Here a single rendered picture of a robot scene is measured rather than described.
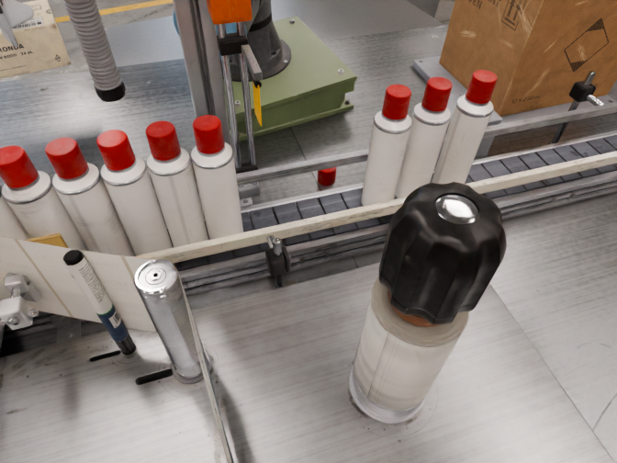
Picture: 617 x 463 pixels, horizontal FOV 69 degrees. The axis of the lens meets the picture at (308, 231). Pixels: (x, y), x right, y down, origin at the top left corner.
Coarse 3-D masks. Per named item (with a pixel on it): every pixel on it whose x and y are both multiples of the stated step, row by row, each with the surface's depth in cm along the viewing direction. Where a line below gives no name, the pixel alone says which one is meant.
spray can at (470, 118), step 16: (480, 80) 59; (496, 80) 59; (464, 96) 63; (480, 96) 60; (464, 112) 62; (480, 112) 61; (448, 128) 67; (464, 128) 63; (480, 128) 63; (448, 144) 67; (464, 144) 65; (448, 160) 68; (464, 160) 67; (448, 176) 70; (464, 176) 70
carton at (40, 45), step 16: (48, 16) 81; (0, 32) 77; (16, 32) 77; (32, 32) 78; (48, 32) 79; (0, 48) 78; (16, 48) 79; (32, 48) 80; (48, 48) 81; (64, 48) 82; (0, 64) 79; (16, 64) 81; (32, 64) 82; (48, 64) 83; (64, 64) 84
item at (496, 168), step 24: (576, 144) 84; (600, 144) 84; (480, 168) 78; (504, 168) 79; (528, 168) 79; (600, 168) 79; (360, 192) 74; (504, 192) 75; (264, 216) 70; (288, 216) 70; (312, 216) 70; (384, 216) 70; (288, 240) 67; (312, 240) 67; (192, 264) 63
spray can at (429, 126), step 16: (432, 80) 58; (448, 80) 59; (432, 96) 58; (448, 96) 58; (416, 112) 61; (432, 112) 60; (448, 112) 61; (416, 128) 62; (432, 128) 60; (416, 144) 63; (432, 144) 63; (416, 160) 65; (432, 160) 65; (400, 176) 69; (416, 176) 67; (400, 192) 71
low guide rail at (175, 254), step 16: (576, 160) 75; (592, 160) 75; (608, 160) 76; (512, 176) 72; (528, 176) 73; (544, 176) 74; (480, 192) 72; (368, 208) 67; (384, 208) 67; (288, 224) 64; (304, 224) 64; (320, 224) 65; (336, 224) 66; (208, 240) 62; (224, 240) 62; (240, 240) 62; (256, 240) 63; (144, 256) 60; (160, 256) 60; (176, 256) 61; (192, 256) 62
